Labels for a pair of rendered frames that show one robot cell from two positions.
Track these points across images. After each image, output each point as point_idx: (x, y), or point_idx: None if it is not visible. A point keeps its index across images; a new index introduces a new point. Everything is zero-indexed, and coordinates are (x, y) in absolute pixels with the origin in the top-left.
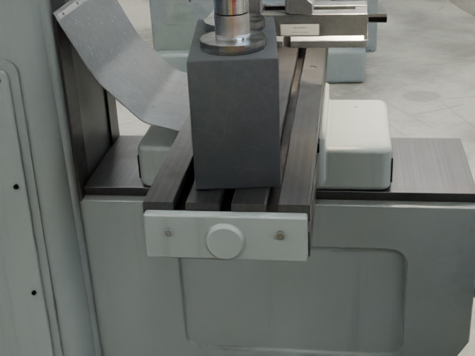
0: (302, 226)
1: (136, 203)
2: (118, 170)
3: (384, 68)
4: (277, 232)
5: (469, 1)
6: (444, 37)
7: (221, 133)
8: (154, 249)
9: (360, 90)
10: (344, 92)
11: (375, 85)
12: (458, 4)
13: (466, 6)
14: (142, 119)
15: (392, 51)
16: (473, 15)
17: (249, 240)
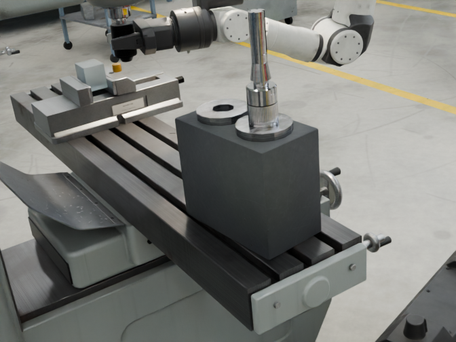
0: (365, 253)
1: (77, 309)
2: (32, 288)
3: (7, 125)
4: (349, 265)
5: (305, 51)
6: (34, 87)
7: (285, 204)
8: (264, 326)
9: (2, 150)
10: None
11: (12, 142)
12: (295, 55)
13: (302, 55)
14: (77, 228)
15: (1, 109)
16: (305, 60)
17: (332, 281)
